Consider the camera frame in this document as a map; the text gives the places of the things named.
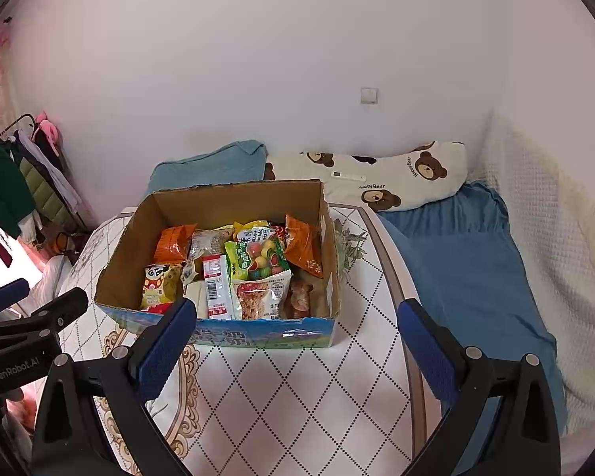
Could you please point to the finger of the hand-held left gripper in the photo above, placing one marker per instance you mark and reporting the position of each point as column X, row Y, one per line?
column 54, row 312
column 7, row 293

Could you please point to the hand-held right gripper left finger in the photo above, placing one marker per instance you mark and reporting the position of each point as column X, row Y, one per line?
column 163, row 352

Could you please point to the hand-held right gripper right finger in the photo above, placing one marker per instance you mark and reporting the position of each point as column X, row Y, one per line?
column 426, row 352

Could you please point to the yellow cartoon snack packet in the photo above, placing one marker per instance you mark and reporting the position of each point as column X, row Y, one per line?
column 158, row 282

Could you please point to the white packet with red label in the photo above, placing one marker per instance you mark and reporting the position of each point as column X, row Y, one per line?
column 215, row 287

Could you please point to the cardboard box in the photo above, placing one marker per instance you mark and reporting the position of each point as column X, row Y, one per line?
column 258, row 337

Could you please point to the clear noodle snack packet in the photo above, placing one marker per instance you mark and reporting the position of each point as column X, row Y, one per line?
column 255, row 302

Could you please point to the yellow green candy packet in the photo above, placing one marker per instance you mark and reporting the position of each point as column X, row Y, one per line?
column 258, row 258

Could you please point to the brown snack packet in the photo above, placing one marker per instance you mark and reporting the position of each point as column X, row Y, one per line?
column 300, row 300

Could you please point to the blue bed sheet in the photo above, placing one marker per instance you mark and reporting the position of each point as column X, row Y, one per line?
column 451, row 267

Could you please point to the dark green garment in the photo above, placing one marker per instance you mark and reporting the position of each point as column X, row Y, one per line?
column 5, row 188

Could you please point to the olive puffer jacket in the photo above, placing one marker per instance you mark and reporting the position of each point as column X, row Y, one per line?
column 44, row 193

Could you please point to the orange snack packet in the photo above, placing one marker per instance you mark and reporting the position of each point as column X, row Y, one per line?
column 302, row 248
column 173, row 243

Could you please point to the yellow instant noodle packet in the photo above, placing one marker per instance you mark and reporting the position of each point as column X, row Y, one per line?
column 245, row 230

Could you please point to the pink plush hat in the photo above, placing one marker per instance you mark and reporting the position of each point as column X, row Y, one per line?
column 48, row 131

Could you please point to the white waffle blanket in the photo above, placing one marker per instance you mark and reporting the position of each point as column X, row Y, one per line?
column 550, row 233

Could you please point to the bear print pillow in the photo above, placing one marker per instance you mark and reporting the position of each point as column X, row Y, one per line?
column 401, row 178

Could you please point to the blue pillow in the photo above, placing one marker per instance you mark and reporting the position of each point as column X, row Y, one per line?
column 203, row 168

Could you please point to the white wall plate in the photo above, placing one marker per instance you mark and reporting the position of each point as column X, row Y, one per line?
column 369, row 95

